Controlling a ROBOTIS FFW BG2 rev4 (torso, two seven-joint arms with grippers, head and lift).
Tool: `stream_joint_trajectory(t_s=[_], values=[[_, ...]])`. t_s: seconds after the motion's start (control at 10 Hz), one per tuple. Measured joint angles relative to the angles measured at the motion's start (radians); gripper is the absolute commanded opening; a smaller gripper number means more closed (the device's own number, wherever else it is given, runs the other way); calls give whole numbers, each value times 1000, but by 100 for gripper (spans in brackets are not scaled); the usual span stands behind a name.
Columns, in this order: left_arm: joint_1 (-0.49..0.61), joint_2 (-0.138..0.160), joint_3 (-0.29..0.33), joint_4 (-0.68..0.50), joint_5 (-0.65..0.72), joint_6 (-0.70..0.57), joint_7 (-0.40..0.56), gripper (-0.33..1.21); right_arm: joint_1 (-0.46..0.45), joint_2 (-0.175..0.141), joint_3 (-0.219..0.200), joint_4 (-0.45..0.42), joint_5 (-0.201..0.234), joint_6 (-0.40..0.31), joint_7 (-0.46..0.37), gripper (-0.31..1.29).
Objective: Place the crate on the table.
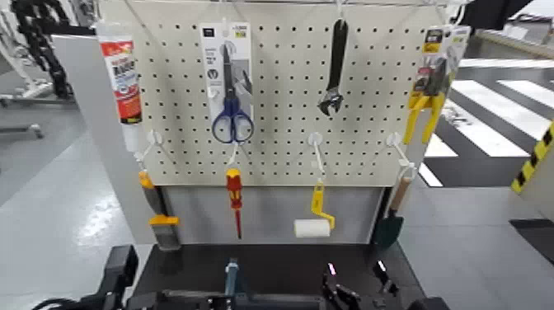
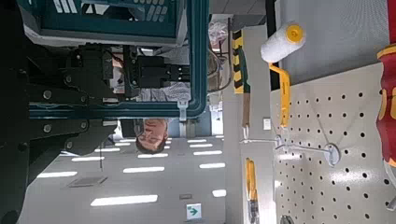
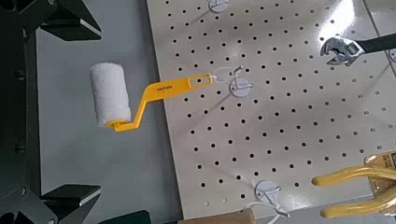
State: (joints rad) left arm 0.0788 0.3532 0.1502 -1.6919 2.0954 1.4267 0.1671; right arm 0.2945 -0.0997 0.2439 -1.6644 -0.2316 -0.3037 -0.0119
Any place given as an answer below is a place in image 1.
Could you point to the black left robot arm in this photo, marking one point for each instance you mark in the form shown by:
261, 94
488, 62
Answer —
117, 277

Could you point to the black floor mat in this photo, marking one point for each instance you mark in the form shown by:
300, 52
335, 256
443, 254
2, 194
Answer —
536, 238

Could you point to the black adjustable wrench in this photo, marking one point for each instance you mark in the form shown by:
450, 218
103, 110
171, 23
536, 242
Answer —
336, 65

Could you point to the grey stand panel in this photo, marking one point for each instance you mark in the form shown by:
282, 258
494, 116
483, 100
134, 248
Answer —
268, 212

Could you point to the yellow black striped barrier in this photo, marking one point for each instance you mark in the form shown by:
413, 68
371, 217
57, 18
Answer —
534, 158

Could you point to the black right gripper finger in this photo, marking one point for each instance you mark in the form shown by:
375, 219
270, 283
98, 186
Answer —
333, 281
384, 277

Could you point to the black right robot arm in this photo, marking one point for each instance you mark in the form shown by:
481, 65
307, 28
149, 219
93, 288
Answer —
428, 304

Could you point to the black angular background object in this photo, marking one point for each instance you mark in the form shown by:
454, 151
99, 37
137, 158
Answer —
489, 13

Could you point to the white pegboard hook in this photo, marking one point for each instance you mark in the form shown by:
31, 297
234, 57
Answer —
400, 153
233, 153
153, 137
317, 149

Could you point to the red yellow screwdriver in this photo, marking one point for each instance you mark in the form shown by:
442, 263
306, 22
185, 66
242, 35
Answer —
234, 190

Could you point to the white metal machine frame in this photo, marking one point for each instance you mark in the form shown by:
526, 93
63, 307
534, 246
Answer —
19, 65

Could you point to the beige perforated pegboard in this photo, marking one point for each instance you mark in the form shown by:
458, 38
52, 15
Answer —
285, 108

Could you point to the beige background workbench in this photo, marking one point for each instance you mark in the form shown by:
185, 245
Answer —
515, 41

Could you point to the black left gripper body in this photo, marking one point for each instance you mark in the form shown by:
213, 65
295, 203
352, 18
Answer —
169, 301

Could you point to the blue scissors on card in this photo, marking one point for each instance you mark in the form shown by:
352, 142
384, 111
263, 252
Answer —
229, 78

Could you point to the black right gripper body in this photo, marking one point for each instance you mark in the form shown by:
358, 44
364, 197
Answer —
374, 304

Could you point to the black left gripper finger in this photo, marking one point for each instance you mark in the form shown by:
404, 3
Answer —
220, 303

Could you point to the yellow pliers in package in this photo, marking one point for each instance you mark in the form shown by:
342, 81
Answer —
433, 86

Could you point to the white red sealant tube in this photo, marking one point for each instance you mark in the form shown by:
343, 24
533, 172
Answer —
123, 78

